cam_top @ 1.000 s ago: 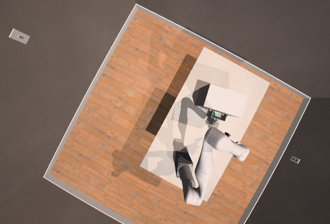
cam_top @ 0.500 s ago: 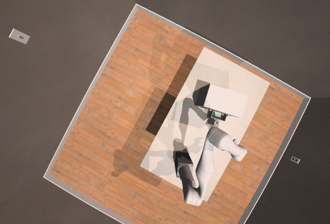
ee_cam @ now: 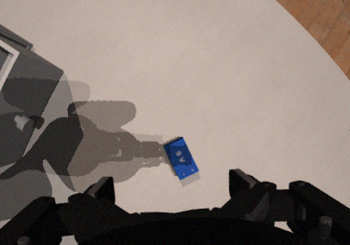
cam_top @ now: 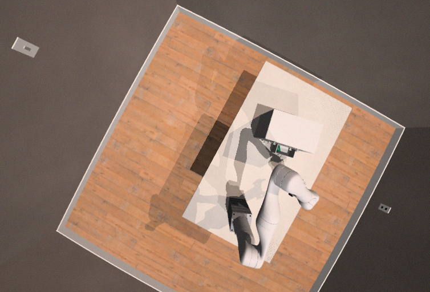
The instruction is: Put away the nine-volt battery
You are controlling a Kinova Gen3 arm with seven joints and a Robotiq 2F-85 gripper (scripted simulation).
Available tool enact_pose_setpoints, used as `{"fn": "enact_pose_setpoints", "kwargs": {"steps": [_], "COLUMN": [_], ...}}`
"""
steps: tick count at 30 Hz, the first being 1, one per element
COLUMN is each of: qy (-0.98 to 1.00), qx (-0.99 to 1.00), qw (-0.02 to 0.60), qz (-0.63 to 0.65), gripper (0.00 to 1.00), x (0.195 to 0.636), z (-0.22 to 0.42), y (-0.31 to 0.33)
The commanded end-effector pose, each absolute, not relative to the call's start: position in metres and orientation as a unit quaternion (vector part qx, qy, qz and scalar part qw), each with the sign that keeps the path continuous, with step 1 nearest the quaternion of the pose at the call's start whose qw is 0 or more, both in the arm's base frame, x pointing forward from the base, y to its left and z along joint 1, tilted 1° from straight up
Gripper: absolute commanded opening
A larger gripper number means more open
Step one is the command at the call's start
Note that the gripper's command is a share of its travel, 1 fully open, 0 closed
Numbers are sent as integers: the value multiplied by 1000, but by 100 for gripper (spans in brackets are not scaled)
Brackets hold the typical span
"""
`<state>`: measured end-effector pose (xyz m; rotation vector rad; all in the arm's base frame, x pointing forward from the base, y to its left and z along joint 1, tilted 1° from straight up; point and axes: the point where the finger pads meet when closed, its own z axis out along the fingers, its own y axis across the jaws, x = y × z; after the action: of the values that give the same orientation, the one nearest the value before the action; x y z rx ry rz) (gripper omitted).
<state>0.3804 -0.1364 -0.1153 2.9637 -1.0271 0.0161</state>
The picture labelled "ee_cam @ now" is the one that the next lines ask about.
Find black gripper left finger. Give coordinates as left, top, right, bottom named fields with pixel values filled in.
left=0, top=177, right=152, bottom=245

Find blue nine-volt battery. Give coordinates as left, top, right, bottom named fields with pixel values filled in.
left=164, top=137, right=199, bottom=180

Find grey chest of drawers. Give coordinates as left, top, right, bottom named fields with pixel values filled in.
left=0, top=24, right=33, bottom=50

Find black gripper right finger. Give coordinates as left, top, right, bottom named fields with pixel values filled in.
left=203, top=169, right=350, bottom=245

